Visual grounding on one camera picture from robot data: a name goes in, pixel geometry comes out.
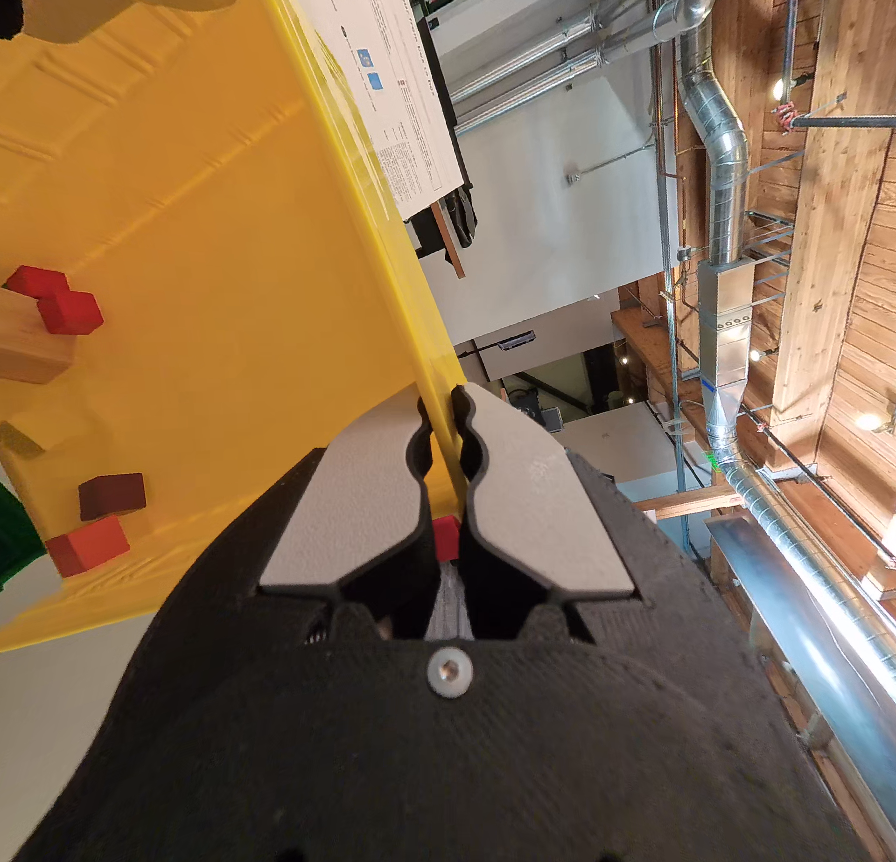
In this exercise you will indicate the black bag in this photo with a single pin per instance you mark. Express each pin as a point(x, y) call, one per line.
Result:
point(460, 222)

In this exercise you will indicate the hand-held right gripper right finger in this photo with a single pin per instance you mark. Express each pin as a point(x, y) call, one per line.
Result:
point(546, 519)

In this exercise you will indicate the yellow plastic box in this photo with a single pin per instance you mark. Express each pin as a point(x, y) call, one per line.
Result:
point(210, 267)

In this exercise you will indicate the ceiling spot lamp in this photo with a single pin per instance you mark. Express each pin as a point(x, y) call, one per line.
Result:
point(869, 422)
point(778, 89)

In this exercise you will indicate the pile of coloured wooden cubes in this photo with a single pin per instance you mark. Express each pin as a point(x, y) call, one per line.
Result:
point(70, 313)

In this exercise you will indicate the spiral silver ventilation duct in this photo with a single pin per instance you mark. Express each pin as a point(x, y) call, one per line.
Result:
point(805, 526)

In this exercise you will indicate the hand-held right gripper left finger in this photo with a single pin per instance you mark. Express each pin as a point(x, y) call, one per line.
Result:
point(350, 512)

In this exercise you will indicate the smooth silver ventilation duct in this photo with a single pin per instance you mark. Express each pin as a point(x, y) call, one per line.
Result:
point(724, 141)

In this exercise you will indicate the white printed paper sheet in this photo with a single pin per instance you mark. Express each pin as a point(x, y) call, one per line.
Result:
point(399, 99)

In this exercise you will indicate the red wooden cube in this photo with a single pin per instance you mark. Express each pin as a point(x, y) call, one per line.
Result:
point(446, 537)

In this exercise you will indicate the green plastic box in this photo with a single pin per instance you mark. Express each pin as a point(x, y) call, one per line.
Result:
point(15, 533)

